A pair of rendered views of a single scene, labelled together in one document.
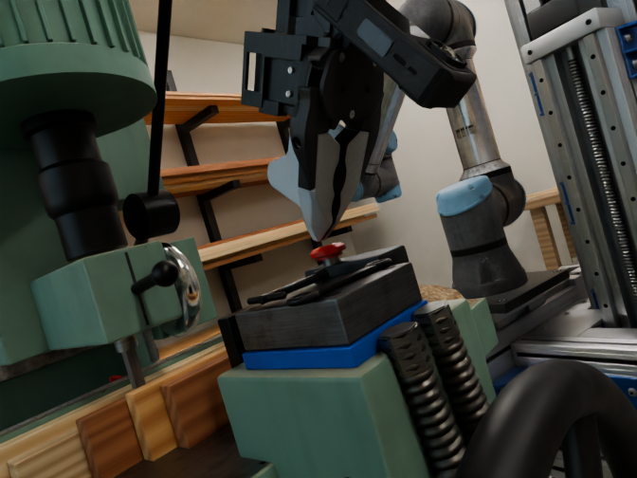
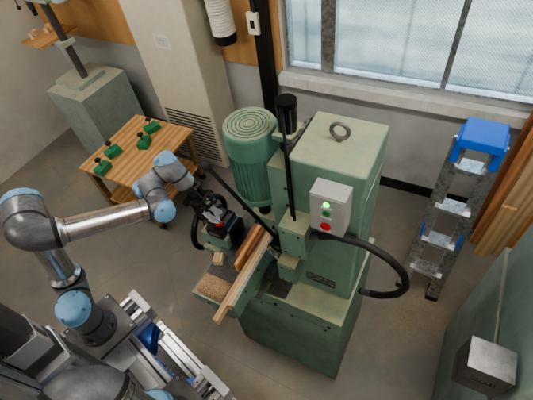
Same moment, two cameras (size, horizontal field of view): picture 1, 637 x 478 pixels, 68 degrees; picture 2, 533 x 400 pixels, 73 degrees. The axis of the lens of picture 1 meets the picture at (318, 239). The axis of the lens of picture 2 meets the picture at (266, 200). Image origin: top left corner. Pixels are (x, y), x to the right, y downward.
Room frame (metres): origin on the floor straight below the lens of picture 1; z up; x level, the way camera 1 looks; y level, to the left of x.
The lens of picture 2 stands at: (1.31, 0.09, 2.19)
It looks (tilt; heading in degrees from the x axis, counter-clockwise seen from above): 50 degrees down; 173
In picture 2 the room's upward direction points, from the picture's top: 10 degrees counter-clockwise
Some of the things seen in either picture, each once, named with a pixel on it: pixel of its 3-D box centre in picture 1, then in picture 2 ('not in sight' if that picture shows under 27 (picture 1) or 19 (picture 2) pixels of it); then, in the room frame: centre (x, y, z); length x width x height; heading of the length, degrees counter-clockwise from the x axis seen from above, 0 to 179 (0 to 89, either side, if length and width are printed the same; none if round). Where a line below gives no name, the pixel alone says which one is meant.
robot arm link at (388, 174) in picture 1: (380, 181); not in sight; (1.25, -0.20, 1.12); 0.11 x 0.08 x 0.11; 137
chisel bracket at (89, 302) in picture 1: (106, 305); (270, 218); (0.43, 0.20, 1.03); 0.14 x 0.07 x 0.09; 48
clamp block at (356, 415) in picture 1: (361, 395); (224, 229); (0.34, 0.00, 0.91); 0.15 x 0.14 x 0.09; 138
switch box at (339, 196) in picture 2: not in sight; (330, 208); (0.74, 0.33, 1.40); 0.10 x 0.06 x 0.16; 48
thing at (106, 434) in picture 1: (203, 390); (259, 237); (0.44, 0.14, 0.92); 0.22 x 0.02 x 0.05; 138
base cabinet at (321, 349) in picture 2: not in sight; (300, 298); (0.50, 0.28, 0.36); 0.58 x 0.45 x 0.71; 48
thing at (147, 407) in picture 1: (251, 366); (251, 244); (0.46, 0.10, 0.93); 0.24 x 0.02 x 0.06; 138
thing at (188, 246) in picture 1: (168, 287); (291, 264); (0.66, 0.22, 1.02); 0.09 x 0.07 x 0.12; 138
